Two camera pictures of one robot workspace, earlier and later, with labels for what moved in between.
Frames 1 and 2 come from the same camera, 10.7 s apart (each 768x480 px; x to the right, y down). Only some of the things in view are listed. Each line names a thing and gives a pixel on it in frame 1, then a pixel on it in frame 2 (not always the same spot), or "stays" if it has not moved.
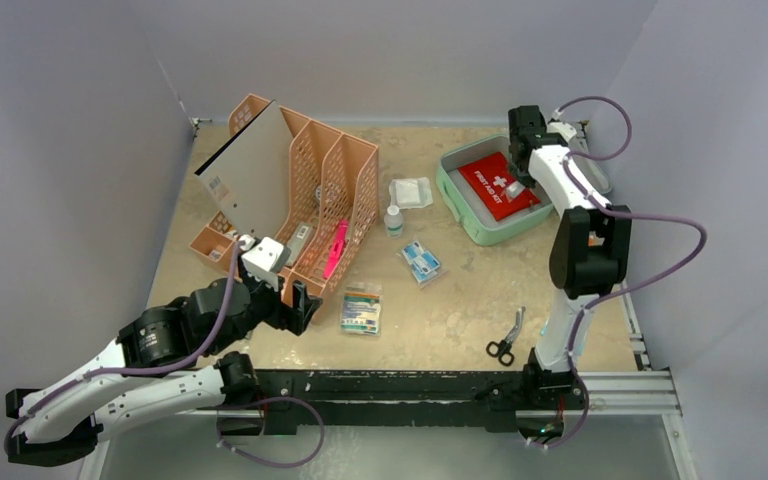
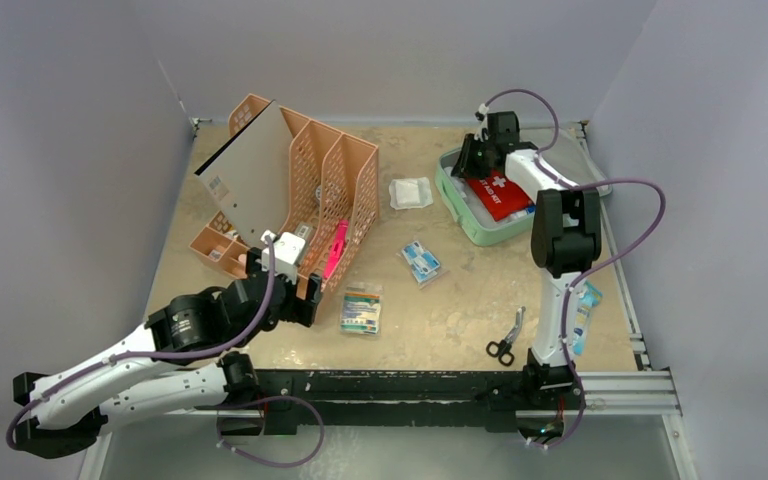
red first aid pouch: x=488 y=177 stays
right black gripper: x=520 y=162 -> x=475 y=158
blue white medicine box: x=425 y=265 stays
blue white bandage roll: x=515 y=189 -> x=523 y=213
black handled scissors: x=504 y=348 stays
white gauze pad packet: x=407 y=193 stays
